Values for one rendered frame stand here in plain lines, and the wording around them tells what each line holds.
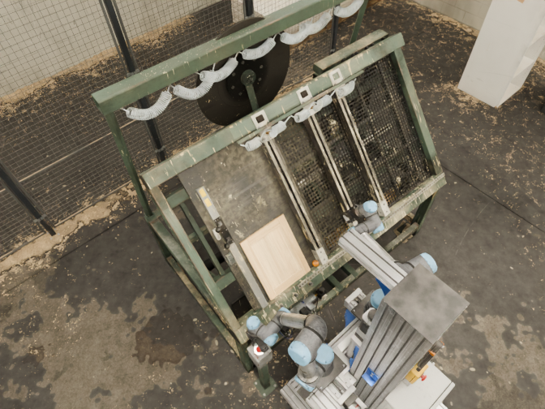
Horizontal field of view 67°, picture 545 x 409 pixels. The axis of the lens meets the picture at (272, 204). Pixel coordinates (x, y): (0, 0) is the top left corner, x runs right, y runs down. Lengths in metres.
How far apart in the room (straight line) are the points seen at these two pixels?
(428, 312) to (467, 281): 2.59
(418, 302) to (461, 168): 3.54
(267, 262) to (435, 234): 2.19
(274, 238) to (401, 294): 1.29
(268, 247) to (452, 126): 3.47
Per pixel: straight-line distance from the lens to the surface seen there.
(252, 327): 2.39
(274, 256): 2.90
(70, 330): 4.30
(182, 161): 2.50
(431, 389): 2.56
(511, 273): 4.59
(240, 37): 2.75
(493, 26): 5.79
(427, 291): 1.84
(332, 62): 3.21
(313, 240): 2.97
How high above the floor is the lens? 3.62
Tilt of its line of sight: 53 degrees down
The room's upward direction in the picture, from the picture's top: 3 degrees counter-clockwise
